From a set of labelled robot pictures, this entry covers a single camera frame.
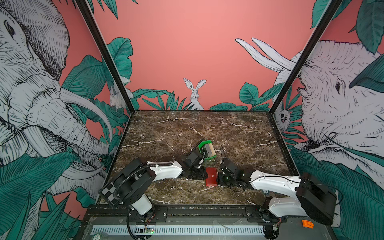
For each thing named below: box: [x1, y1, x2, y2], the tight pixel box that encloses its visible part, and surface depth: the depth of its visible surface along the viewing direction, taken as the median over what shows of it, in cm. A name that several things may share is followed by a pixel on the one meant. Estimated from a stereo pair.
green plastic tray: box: [198, 140, 217, 161], surface depth 97 cm
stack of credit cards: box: [204, 143, 216, 157], surface depth 95 cm
